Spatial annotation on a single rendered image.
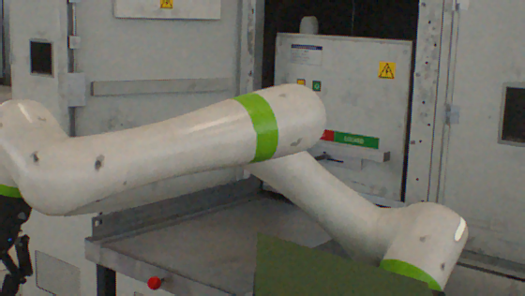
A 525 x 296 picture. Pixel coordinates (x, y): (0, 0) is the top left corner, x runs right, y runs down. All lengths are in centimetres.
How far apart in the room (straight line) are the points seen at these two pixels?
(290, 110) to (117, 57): 110
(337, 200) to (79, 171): 63
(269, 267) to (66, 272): 203
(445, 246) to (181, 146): 58
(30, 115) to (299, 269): 56
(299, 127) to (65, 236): 218
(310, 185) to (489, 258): 75
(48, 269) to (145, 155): 242
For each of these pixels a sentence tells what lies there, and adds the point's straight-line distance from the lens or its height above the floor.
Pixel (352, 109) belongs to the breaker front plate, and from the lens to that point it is 217.
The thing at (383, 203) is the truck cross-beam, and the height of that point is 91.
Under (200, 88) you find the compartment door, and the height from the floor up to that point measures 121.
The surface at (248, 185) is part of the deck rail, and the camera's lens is 236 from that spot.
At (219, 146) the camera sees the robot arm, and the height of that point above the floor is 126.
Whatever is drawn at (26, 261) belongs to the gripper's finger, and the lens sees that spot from 129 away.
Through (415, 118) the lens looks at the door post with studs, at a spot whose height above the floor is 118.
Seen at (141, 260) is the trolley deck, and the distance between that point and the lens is 180.
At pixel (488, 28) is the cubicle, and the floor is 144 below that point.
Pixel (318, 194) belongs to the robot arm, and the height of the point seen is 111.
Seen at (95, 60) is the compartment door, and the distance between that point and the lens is 216.
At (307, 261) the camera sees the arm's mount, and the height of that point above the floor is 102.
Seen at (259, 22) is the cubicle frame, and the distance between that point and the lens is 234.
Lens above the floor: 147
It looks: 12 degrees down
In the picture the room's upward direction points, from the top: 2 degrees clockwise
